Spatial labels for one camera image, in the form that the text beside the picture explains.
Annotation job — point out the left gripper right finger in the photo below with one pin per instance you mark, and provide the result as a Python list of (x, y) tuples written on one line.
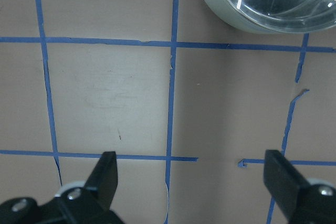
[(300, 200)]

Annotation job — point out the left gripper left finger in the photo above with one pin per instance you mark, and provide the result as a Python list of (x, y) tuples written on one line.
[(94, 195)]

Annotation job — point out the pale green cooking pot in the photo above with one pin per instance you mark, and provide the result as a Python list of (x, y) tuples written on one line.
[(223, 6)]

